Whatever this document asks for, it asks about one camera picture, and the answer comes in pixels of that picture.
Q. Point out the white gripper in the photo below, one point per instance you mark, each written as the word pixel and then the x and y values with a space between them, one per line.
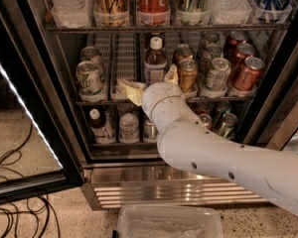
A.
pixel 158 93

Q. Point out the blue label plastic bottle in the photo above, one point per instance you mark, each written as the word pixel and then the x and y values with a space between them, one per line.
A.
pixel 155 61

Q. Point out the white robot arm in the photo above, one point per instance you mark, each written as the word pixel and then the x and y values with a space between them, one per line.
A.
pixel 185 144

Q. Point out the empty white shelf tray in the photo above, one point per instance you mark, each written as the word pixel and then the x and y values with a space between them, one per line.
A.
pixel 123 64

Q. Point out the bottom shelf water bottle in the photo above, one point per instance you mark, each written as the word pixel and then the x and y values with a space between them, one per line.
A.
pixel 129 129

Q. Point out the shelf water bottle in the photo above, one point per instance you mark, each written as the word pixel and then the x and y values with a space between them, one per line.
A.
pixel 229 12
pixel 129 129
pixel 72 14

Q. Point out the bottom shelf tea bottle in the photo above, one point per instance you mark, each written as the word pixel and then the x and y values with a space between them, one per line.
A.
pixel 100 127

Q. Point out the top shelf coca-cola can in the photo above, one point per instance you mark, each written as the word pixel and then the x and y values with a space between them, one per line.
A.
pixel 153 12

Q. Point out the top shelf green can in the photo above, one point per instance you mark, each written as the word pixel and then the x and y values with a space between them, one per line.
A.
pixel 192 12

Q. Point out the top shelf gold can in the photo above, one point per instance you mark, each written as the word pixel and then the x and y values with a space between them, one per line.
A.
pixel 111 13

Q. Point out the top shelf water bottle right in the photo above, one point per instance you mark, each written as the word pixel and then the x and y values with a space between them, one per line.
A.
pixel 229 12

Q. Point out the top shelf water bottle left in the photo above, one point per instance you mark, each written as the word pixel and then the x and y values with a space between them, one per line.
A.
pixel 72 14

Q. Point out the steel fridge bottom grille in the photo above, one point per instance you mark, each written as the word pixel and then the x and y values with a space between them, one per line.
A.
pixel 111 186

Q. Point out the open glass fridge door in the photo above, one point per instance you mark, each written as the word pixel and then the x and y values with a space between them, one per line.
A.
pixel 38 146

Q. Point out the right glass fridge door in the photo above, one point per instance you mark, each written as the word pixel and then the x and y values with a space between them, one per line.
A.
pixel 272 120

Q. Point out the front gold soda can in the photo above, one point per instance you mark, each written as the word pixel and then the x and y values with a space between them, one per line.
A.
pixel 187 70

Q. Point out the gold soda can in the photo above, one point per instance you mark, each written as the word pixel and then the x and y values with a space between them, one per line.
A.
pixel 182 51
pixel 187 70

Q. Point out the rear gold soda can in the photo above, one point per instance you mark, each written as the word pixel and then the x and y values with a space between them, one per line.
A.
pixel 182 51

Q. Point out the bottom silver can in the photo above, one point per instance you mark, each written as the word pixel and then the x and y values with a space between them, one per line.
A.
pixel 150 132

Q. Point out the front green 7up can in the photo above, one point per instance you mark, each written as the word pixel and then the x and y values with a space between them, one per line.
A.
pixel 89 80

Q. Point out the green 7up can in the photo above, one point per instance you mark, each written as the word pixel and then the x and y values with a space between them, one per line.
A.
pixel 89 80
pixel 93 54

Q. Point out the front white soda can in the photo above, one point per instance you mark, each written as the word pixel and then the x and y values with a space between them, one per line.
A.
pixel 214 78

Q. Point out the white soda can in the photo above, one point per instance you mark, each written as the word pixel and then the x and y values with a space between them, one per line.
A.
pixel 214 78
pixel 209 53

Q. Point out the bottom red can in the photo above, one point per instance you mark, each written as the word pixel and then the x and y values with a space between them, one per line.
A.
pixel 206 120

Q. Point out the rear green 7up can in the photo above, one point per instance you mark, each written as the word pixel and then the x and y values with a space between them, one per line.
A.
pixel 93 54

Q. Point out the middle white soda can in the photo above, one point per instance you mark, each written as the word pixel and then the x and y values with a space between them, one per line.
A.
pixel 209 53

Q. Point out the bottom green can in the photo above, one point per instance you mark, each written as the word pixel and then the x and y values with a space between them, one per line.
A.
pixel 226 125

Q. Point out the rear red soda can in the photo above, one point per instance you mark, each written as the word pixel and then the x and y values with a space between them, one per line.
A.
pixel 233 39

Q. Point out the red soda can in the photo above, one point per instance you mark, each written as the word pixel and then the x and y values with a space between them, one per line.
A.
pixel 237 56
pixel 248 74
pixel 233 39

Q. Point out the front red soda can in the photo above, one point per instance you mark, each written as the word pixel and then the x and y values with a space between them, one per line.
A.
pixel 248 74

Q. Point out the middle red soda can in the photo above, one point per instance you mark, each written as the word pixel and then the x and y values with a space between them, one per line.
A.
pixel 237 56

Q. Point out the clear plastic bin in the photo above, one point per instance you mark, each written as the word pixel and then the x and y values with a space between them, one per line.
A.
pixel 167 221

